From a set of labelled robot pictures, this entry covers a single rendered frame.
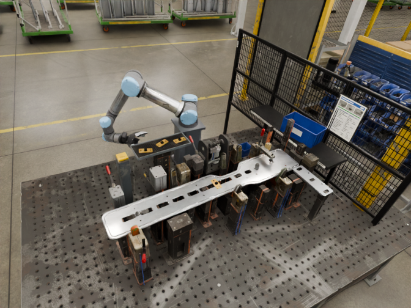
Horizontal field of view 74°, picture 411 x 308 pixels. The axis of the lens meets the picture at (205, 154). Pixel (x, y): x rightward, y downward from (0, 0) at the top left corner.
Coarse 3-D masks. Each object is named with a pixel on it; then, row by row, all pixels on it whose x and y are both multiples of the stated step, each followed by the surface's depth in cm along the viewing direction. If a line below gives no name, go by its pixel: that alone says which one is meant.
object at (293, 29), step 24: (264, 0) 381; (288, 0) 343; (312, 0) 312; (264, 24) 394; (288, 24) 352; (312, 24) 320; (288, 48) 362; (312, 48) 324; (264, 72) 416; (288, 72) 372; (264, 96) 432; (288, 96) 385
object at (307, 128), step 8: (296, 112) 225; (296, 120) 228; (304, 120) 223; (312, 120) 217; (280, 128) 225; (296, 128) 212; (304, 128) 207; (312, 128) 220; (320, 128) 214; (296, 136) 215; (304, 136) 210; (312, 136) 204; (320, 136) 210; (312, 144) 207
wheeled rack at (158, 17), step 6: (96, 6) 722; (96, 12) 743; (144, 12) 785; (156, 12) 796; (162, 12) 803; (102, 18) 688; (108, 18) 693; (114, 18) 698; (120, 18) 703; (126, 18) 708; (132, 18) 714; (138, 18) 720; (144, 18) 726; (150, 18) 733; (156, 18) 738; (162, 18) 745; (168, 18) 749; (102, 24) 684; (108, 30) 705
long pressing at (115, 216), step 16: (256, 160) 198; (288, 160) 201; (208, 176) 180; (224, 176) 181; (256, 176) 185; (272, 176) 186; (160, 192) 165; (176, 192) 167; (208, 192) 169; (224, 192) 171; (128, 208) 155; (144, 208) 156; (160, 208) 157; (176, 208) 158; (112, 224) 146; (128, 224) 147; (144, 224) 148
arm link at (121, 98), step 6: (138, 72) 177; (120, 90) 188; (120, 96) 190; (126, 96) 190; (114, 102) 193; (120, 102) 192; (114, 108) 195; (120, 108) 197; (108, 114) 198; (114, 114) 199; (114, 120) 201
